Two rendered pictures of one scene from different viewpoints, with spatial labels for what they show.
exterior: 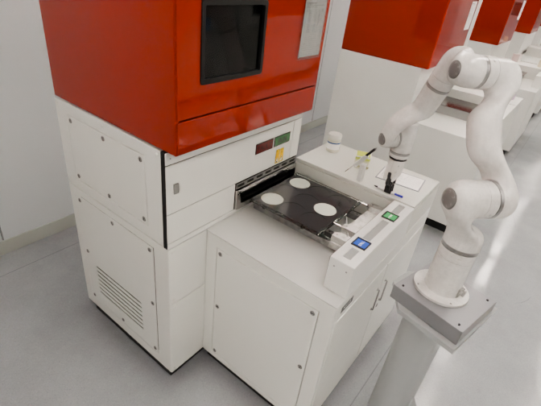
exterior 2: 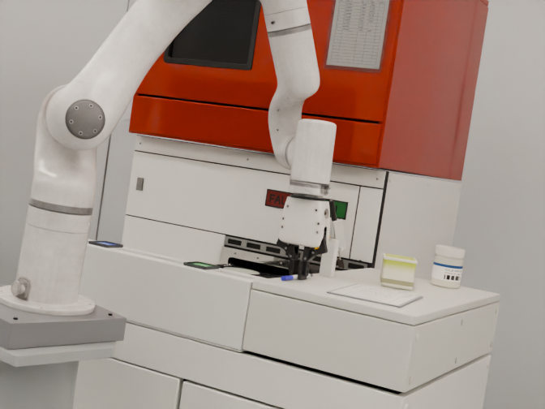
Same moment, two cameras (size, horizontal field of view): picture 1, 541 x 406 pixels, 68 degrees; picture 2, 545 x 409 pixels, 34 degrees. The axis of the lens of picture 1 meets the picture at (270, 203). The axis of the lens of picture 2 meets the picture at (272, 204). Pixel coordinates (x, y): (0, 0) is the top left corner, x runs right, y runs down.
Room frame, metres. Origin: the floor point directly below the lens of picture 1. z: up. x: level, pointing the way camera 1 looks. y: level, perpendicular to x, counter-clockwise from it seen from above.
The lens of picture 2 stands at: (1.32, -2.37, 1.21)
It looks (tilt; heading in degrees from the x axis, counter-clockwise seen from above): 3 degrees down; 84
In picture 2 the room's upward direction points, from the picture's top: 8 degrees clockwise
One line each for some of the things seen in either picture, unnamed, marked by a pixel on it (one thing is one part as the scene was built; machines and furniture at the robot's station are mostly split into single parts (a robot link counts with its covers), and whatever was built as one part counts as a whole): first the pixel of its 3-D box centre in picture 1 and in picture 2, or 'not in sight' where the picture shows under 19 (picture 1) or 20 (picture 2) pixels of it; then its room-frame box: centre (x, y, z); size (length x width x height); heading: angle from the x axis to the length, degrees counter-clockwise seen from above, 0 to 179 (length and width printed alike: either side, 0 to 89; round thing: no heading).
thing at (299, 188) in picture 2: (399, 153); (309, 189); (1.59, -0.51, 1.16); 0.09 x 0.08 x 0.03; 146
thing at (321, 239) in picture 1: (299, 227); not in sight; (1.41, -0.14, 0.84); 0.50 x 0.02 x 0.03; 56
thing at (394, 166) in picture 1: (395, 166); (305, 218); (1.59, -0.51, 1.09); 0.10 x 0.07 x 0.11; 146
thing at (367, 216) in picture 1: (358, 229); not in sight; (1.41, -0.38, 0.87); 0.36 x 0.08 x 0.03; 146
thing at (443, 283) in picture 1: (449, 267); (53, 256); (1.10, -0.64, 0.96); 0.19 x 0.19 x 0.18
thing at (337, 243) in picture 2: (359, 166); (333, 247); (1.69, -0.38, 1.03); 0.06 x 0.04 x 0.13; 56
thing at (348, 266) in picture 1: (372, 244); (148, 287); (1.29, -0.42, 0.89); 0.55 x 0.09 x 0.14; 146
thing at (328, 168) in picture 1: (364, 181); (384, 319); (1.81, -0.45, 0.89); 0.62 x 0.35 x 0.14; 56
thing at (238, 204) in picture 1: (267, 184); (289, 277); (1.65, 0.03, 0.89); 0.44 x 0.02 x 0.10; 146
